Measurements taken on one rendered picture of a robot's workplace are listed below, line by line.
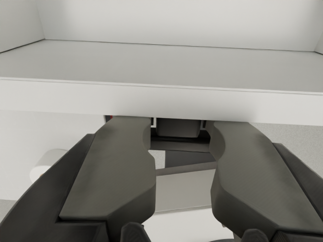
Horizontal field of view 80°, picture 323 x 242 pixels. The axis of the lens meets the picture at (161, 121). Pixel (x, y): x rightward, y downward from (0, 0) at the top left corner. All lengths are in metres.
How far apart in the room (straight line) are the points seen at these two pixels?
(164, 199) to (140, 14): 0.26
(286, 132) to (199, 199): 1.15
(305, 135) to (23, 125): 1.44
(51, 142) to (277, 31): 0.34
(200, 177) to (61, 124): 0.24
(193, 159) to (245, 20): 0.35
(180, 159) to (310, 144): 1.20
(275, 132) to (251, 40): 1.23
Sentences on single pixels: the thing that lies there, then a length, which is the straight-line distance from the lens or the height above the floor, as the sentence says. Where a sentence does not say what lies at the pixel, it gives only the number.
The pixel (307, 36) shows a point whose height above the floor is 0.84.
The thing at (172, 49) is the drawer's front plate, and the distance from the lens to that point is 0.16.
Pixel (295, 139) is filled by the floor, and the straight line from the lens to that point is 1.50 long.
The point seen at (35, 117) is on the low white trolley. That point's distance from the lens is 0.36.
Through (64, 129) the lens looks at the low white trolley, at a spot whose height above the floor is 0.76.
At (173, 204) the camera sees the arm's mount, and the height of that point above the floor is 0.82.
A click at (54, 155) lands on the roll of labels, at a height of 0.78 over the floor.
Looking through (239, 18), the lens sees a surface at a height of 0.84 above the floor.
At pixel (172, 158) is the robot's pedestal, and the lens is 0.49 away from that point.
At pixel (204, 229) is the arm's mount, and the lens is 0.36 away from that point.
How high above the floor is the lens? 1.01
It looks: 58 degrees down
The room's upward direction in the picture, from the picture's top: 176 degrees counter-clockwise
